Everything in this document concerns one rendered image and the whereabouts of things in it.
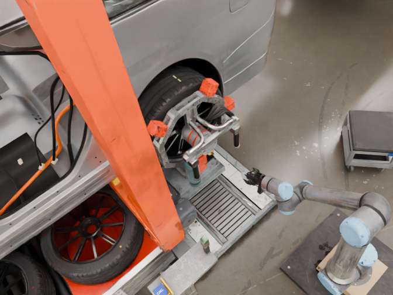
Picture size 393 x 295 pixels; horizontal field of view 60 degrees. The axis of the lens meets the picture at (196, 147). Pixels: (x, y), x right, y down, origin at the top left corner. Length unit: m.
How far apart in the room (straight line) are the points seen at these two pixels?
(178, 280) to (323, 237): 0.99
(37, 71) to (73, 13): 1.86
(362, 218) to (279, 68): 2.57
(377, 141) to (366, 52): 1.51
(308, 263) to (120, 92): 1.73
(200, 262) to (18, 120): 1.58
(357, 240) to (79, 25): 1.27
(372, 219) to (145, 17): 1.33
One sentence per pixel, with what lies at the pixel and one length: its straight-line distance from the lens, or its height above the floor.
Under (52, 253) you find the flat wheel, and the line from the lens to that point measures 2.45.
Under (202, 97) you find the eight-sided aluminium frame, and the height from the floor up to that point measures 1.12.
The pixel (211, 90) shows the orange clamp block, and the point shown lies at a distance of 2.04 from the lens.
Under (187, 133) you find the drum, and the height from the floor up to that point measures 0.90.
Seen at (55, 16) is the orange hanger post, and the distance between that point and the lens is 0.90.
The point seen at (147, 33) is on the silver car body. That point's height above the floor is 1.57.
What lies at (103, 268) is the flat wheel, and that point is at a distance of 2.29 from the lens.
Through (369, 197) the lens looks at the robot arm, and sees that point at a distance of 1.65.
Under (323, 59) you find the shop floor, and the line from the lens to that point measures 4.03.
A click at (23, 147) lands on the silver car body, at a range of 2.61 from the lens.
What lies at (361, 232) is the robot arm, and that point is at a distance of 1.53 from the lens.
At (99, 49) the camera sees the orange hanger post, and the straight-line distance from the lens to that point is 0.98.
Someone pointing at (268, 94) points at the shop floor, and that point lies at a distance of 3.57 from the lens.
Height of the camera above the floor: 2.56
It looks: 54 degrees down
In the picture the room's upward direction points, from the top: 10 degrees counter-clockwise
